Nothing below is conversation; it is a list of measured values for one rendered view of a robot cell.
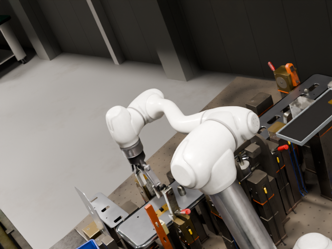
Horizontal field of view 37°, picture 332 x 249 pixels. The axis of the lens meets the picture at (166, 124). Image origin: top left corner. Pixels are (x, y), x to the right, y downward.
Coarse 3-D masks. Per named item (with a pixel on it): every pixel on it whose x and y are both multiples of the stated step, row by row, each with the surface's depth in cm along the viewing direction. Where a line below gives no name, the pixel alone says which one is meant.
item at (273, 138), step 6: (270, 138) 222; (276, 138) 220; (282, 144) 221; (288, 150) 225; (282, 156) 224; (288, 156) 226; (288, 162) 227; (288, 168) 228; (288, 174) 229; (294, 174) 232; (288, 180) 232; (294, 180) 233; (294, 186) 235; (294, 192) 236; (294, 198) 237; (300, 198) 240
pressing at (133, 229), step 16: (320, 80) 264; (288, 96) 262; (272, 112) 255; (176, 192) 229; (192, 192) 225; (192, 208) 218; (128, 224) 222; (144, 224) 219; (128, 240) 214; (144, 240) 211
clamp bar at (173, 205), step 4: (164, 184) 201; (160, 188) 201; (164, 188) 200; (168, 188) 198; (164, 192) 198; (168, 192) 198; (172, 192) 200; (168, 196) 199; (172, 196) 201; (168, 200) 200; (172, 200) 202; (168, 204) 202; (172, 204) 203; (176, 204) 204; (172, 208) 204; (176, 208) 205; (172, 212) 205
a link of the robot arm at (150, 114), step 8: (144, 96) 202; (152, 96) 200; (160, 96) 203; (136, 104) 201; (144, 104) 199; (152, 104) 198; (160, 104) 196; (168, 104) 190; (144, 112) 200; (152, 112) 199; (160, 112) 198; (168, 112) 184; (176, 112) 180; (152, 120) 202; (168, 120) 182; (176, 120) 174; (184, 120) 169; (192, 120) 165; (200, 120) 161; (176, 128) 173; (184, 128) 169; (192, 128) 165
